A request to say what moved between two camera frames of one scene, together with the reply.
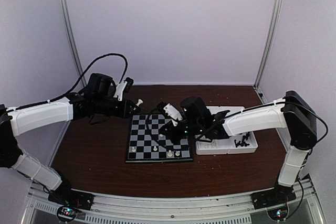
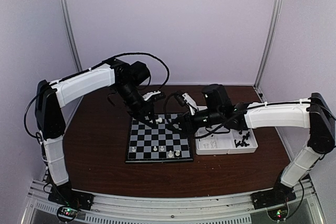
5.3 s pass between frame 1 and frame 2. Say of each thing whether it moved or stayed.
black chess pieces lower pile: stayed
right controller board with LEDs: stayed
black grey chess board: stayed
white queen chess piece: moved
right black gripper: moved
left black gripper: moved
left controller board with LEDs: stayed
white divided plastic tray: stayed
